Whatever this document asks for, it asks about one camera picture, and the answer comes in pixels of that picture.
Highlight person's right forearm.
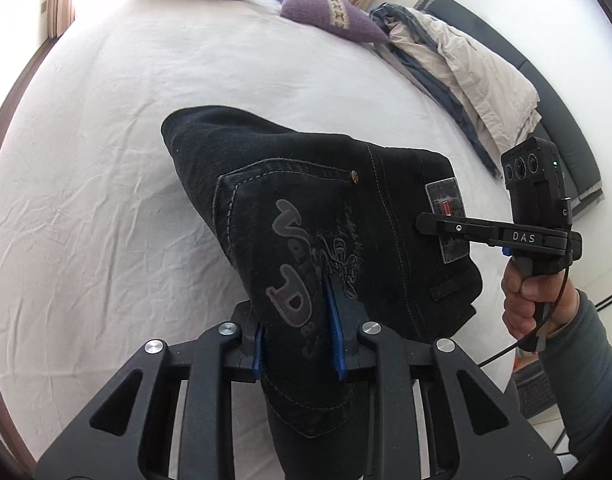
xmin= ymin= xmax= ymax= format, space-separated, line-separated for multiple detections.
xmin=536 ymin=287 xmax=612 ymax=461

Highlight person's right hand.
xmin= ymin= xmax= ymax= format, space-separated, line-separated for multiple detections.
xmin=501 ymin=259 xmax=582 ymax=343

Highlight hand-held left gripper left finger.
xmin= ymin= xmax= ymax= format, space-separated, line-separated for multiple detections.
xmin=36 ymin=302 xmax=264 ymax=480

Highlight beige duvet with grey trim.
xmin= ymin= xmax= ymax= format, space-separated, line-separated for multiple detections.
xmin=368 ymin=0 xmax=543 ymax=181

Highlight white bed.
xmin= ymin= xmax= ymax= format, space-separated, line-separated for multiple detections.
xmin=0 ymin=0 xmax=547 ymax=480

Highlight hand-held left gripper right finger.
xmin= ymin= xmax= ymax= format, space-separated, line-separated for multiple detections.
xmin=326 ymin=275 xmax=562 ymax=480

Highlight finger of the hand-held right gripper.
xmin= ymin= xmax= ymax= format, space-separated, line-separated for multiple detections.
xmin=416 ymin=212 xmax=499 ymax=248

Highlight purple pillow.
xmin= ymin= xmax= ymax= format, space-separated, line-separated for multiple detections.
xmin=270 ymin=0 xmax=389 ymax=43

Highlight black denim pants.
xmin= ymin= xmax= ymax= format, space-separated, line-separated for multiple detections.
xmin=161 ymin=105 xmax=483 ymax=480

